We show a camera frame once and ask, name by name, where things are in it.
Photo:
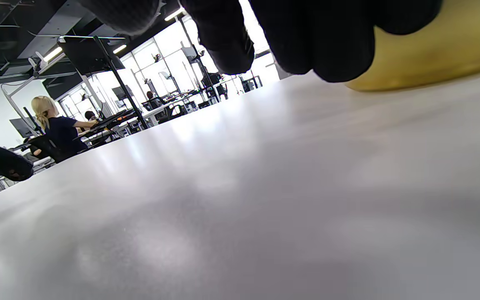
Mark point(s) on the person's right hand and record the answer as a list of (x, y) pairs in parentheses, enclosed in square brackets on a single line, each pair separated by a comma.
[(331, 41)]

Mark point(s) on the person's left hand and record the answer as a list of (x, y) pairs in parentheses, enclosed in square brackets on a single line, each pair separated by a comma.
[(2, 162)]

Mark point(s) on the yellow transparent water kettle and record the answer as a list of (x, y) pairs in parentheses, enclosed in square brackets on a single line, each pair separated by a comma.
[(431, 58)]

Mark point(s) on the long ceiling light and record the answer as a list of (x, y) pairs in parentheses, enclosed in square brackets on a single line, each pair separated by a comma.
[(174, 14), (119, 48), (53, 53)]

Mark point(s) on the black monitor on stand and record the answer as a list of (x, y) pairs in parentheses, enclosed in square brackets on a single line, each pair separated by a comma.
[(86, 54)]

